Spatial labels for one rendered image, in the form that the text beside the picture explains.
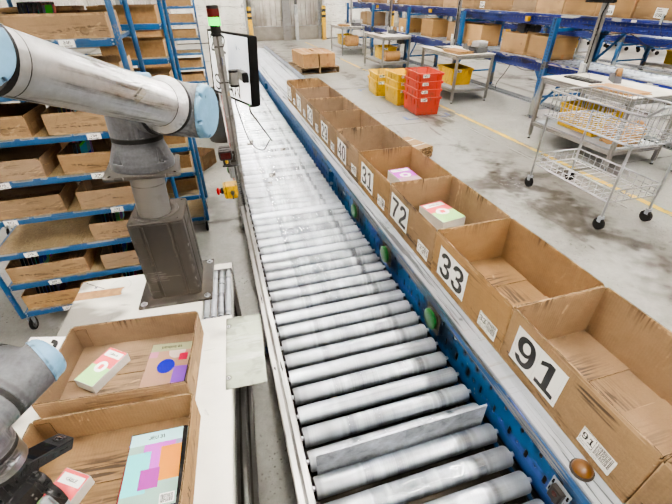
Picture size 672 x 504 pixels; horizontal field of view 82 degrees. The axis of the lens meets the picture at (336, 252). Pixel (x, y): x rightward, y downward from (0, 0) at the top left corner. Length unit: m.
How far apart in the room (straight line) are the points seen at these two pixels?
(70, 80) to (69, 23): 1.34
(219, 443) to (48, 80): 0.87
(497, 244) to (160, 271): 1.21
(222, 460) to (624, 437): 0.87
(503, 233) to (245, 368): 0.98
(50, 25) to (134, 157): 1.03
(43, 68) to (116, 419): 0.82
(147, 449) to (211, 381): 0.24
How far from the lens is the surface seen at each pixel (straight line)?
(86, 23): 2.22
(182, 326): 1.39
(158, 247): 1.46
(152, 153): 1.34
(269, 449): 1.97
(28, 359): 0.95
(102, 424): 1.24
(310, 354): 1.27
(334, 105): 3.11
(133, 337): 1.45
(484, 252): 1.49
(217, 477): 1.10
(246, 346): 1.32
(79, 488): 1.16
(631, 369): 1.29
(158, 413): 1.19
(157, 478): 1.10
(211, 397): 1.23
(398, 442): 1.10
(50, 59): 0.88
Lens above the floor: 1.71
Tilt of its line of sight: 34 degrees down
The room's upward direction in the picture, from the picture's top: 1 degrees counter-clockwise
